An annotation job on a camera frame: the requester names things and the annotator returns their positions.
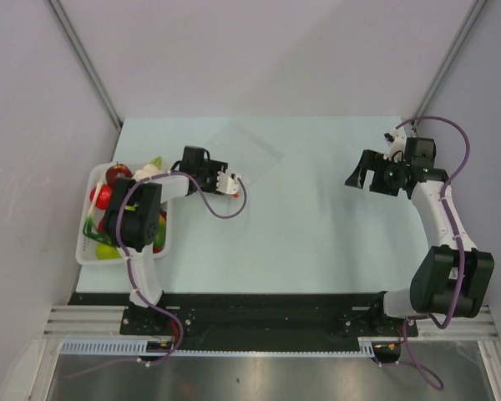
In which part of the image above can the left aluminium frame post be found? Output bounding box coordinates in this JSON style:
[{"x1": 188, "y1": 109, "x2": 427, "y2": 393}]
[{"x1": 44, "y1": 0, "x2": 124, "y2": 134}]

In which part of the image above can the dark red apple toy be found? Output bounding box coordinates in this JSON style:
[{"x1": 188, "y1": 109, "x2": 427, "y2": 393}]
[{"x1": 105, "y1": 163, "x2": 133, "y2": 188}]

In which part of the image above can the aluminium frame post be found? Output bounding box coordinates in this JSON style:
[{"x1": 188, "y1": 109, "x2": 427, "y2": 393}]
[
  {"x1": 44, "y1": 0, "x2": 124, "y2": 134},
  {"x1": 413, "y1": 0, "x2": 489, "y2": 116}
]

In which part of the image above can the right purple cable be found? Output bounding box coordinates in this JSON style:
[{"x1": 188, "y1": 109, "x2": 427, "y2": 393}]
[{"x1": 383, "y1": 115, "x2": 472, "y2": 392}]

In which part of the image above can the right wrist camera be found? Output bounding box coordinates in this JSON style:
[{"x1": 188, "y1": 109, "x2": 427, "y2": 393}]
[{"x1": 384, "y1": 129, "x2": 407, "y2": 160}]

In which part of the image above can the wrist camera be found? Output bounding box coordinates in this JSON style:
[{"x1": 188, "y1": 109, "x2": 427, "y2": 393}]
[
  {"x1": 216, "y1": 171, "x2": 241, "y2": 198},
  {"x1": 384, "y1": 129, "x2": 407, "y2": 160}
]

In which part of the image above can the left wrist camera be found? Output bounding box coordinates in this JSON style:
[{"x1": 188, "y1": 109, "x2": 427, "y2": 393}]
[{"x1": 216, "y1": 171, "x2": 241, "y2": 198}]

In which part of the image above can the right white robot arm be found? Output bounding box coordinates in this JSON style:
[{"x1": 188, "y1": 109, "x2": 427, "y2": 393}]
[{"x1": 345, "y1": 131, "x2": 494, "y2": 335}]

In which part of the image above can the green red mango toy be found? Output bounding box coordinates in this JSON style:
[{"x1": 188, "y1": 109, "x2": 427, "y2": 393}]
[{"x1": 153, "y1": 211, "x2": 167, "y2": 253}]

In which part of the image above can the green apple toy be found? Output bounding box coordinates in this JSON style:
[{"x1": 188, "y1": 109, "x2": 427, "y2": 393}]
[{"x1": 95, "y1": 243, "x2": 121, "y2": 261}]

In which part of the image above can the white plastic food tray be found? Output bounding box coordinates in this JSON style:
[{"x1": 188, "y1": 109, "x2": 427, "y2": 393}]
[{"x1": 76, "y1": 162, "x2": 174, "y2": 266}]

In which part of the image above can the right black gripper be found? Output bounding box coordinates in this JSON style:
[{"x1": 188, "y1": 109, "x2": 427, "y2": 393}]
[{"x1": 346, "y1": 150, "x2": 409, "y2": 197}]

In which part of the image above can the white cable duct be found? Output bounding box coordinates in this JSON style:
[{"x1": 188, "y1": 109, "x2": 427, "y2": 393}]
[{"x1": 60, "y1": 338, "x2": 375, "y2": 358}]

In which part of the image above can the clear zip top bag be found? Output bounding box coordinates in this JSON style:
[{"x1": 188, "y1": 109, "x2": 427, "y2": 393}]
[{"x1": 205, "y1": 122, "x2": 284, "y2": 188}]

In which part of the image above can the right aluminium frame post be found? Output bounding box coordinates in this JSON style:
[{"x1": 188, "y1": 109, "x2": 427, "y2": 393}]
[{"x1": 413, "y1": 0, "x2": 489, "y2": 116}]

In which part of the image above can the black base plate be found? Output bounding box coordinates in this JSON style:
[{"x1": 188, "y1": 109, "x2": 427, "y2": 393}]
[{"x1": 69, "y1": 293, "x2": 418, "y2": 353}]

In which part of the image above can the purple cable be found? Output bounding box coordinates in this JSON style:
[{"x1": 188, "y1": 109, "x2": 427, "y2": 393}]
[
  {"x1": 383, "y1": 115, "x2": 472, "y2": 392},
  {"x1": 64, "y1": 170, "x2": 248, "y2": 377}
]

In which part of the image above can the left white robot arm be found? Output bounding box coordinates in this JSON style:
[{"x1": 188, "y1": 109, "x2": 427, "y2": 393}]
[{"x1": 103, "y1": 145, "x2": 240, "y2": 334}]

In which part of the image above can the red tomato toy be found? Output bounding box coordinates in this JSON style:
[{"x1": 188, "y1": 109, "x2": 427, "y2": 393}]
[{"x1": 95, "y1": 184, "x2": 113, "y2": 211}]

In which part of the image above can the white cauliflower toy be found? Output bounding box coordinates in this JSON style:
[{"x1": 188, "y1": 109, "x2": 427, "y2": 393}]
[{"x1": 132, "y1": 156, "x2": 166, "y2": 181}]

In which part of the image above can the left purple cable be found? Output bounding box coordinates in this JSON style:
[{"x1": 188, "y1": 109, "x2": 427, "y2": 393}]
[{"x1": 64, "y1": 170, "x2": 248, "y2": 377}]

